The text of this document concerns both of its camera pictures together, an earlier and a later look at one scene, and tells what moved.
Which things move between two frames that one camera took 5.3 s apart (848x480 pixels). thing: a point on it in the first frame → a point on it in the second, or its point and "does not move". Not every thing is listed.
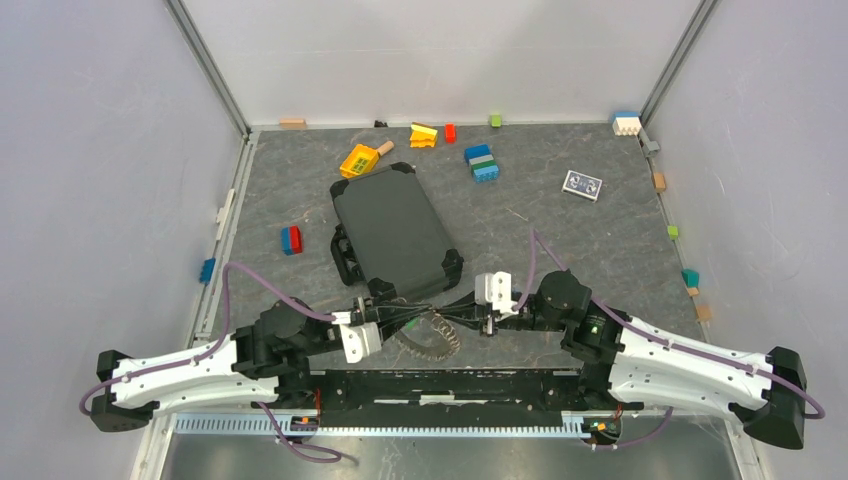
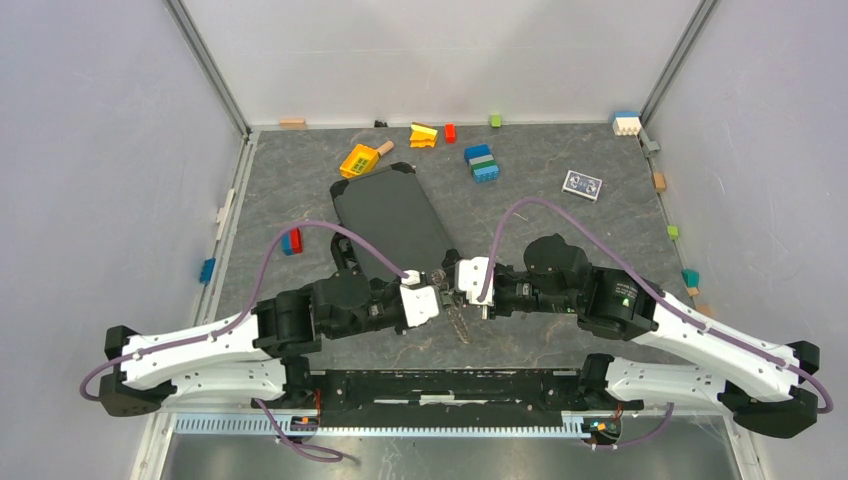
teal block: [691, 277] does not move
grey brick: [653, 147] does not move
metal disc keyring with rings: [431, 338] → [451, 303]
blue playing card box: [582, 185] does not move
